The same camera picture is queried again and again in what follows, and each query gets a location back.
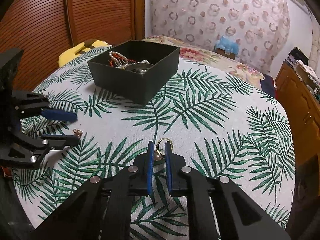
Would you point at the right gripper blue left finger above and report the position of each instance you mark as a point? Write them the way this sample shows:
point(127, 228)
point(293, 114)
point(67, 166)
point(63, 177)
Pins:
point(101, 208)

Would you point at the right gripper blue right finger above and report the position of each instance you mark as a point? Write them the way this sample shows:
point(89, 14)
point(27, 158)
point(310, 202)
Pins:
point(217, 208)

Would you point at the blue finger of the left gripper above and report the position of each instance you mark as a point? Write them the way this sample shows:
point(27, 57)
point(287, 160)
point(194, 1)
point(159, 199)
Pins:
point(59, 115)
point(59, 142)

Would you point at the silver cuff bangle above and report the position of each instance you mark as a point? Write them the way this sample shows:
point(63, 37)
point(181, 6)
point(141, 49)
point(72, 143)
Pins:
point(140, 68)

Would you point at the yellow plush toy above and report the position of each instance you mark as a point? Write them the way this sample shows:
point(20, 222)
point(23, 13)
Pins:
point(83, 47)

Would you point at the green leaf print tablecloth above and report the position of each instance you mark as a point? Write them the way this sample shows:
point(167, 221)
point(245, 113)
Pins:
point(222, 125)

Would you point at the brown wooden wardrobe door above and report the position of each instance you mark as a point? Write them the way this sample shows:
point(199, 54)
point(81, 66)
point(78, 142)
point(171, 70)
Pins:
point(44, 29)

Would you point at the wooden sideboard cabinet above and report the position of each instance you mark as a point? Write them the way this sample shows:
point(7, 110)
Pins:
point(302, 110)

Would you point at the floral bedspread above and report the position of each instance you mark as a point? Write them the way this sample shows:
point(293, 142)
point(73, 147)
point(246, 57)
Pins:
point(212, 59)

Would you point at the blue plastic bag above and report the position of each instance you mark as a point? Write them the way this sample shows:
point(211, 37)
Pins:
point(227, 45)

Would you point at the pile of papers and clothes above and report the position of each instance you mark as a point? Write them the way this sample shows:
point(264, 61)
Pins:
point(299, 63)

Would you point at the patterned lace curtain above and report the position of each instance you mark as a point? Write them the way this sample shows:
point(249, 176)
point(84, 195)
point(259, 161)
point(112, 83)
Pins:
point(259, 27)

